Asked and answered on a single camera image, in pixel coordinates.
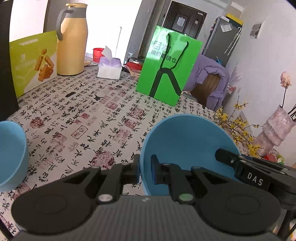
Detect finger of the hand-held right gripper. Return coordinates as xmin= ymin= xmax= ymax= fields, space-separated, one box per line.
xmin=215 ymin=148 xmax=242 ymax=166

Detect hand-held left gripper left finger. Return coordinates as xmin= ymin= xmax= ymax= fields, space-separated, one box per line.
xmin=60 ymin=153 xmax=141 ymax=205

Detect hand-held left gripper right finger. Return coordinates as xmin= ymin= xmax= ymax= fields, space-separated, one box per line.
xmin=150 ymin=155 xmax=228 ymax=205

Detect blue bowl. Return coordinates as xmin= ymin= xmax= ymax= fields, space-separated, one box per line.
xmin=0 ymin=121 xmax=29 ymax=192
xmin=140 ymin=113 xmax=242 ymax=196

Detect red box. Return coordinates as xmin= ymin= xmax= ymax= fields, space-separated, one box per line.
xmin=262 ymin=153 xmax=281 ymax=163

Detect yellow flower branch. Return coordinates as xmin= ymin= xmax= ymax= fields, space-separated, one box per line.
xmin=214 ymin=96 xmax=263 ymax=158

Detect pink textured vase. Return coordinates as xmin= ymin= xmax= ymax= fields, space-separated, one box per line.
xmin=257 ymin=105 xmax=296 ymax=157

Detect wooden chair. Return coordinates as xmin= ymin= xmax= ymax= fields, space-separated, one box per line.
xmin=191 ymin=74 xmax=220 ymax=107

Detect calligraphy printed tablecloth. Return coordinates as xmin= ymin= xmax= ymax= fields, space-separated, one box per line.
xmin=0 ymin=65 xmax=266 ymax=241

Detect pale dried grass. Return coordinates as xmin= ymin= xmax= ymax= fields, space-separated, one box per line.
xmin=228 ymin=61 xmax=242 ymax=90

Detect purple jacket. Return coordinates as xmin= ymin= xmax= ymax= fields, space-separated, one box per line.
xmin=185 ymin=54 xmax=232 ymax=112

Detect green paper bag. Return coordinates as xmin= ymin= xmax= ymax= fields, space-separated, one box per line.
xmin=135 ymin=25 xmax=203 ymax=107

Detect pink dried flowers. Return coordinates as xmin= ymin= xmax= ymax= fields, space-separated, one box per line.
xmin=280 ymin=71 xmax=296 ymax=121

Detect red plastic bag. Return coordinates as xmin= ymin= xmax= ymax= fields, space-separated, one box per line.
xmin=125 ymin=57 xmax=143 ymax=74

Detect white tissue pack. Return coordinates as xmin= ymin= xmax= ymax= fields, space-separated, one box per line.
xmin=97 ymin=46 xmax=122 ymax=80

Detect grey refrigerator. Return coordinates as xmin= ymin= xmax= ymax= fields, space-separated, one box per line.
xmin=203 ymin=16 xmax=242 ymax=67

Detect clear folded umbrella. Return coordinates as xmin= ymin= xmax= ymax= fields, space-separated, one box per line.
xmin=224 ymin=27 xmax=243 ymax=56

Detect red bucket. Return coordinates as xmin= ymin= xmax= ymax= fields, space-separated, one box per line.
xmin=92 ymin=47 xmax=105 ymax=62

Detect yellow box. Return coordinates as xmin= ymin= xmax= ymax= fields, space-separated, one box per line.
xmin=225 ymin=13 xmax=244 ymax=25

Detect yellow thermos jug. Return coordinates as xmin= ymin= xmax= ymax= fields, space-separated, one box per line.
xmin=56 ymin=3 xmax=89 ymax=76

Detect dark wooden door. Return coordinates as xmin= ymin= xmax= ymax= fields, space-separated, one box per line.
xmin=163 ymin=1 xmax=207 ymax=40

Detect lime snack gift bag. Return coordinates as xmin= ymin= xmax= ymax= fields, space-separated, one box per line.
xmin=9 ymin=31 xmax=58 ymax=98

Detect black paper bag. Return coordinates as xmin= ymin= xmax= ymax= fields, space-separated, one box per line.
xmin=0 ymin=0 xmax=20 ymax=122

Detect white wall panel box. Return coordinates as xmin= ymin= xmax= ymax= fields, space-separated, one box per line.
xmin=250 ymin=22 xmax=264 ymax=39

